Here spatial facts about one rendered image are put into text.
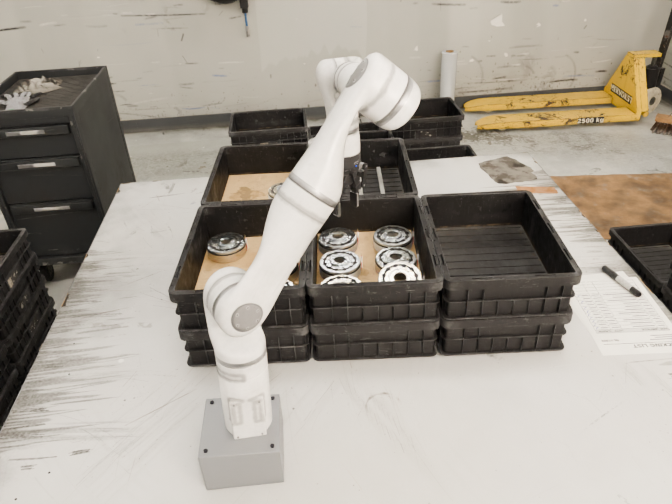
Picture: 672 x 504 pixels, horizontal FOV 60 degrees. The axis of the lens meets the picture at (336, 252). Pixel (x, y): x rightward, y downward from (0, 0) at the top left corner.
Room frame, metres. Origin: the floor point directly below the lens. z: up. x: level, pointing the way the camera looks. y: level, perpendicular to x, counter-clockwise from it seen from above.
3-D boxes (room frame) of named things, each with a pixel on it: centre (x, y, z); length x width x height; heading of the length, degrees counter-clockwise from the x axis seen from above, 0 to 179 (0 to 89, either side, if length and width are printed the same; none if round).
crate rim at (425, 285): (1.20, -0.08, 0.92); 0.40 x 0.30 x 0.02; 179
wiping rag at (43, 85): (2.78, 1.36, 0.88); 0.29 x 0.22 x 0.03; 3
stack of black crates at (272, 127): (2.92, 0.32, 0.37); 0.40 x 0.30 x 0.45; 94
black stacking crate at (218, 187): (1.60, 0.21, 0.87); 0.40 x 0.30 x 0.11; 179
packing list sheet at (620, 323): (1.14, -0.72, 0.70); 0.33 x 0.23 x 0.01; 3
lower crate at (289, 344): (1.20, 0.22, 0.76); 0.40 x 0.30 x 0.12; 179
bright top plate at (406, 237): (1.31, -0.15, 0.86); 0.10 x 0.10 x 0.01
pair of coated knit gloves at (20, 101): (2.54, 1.37, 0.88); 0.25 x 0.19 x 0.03; 3
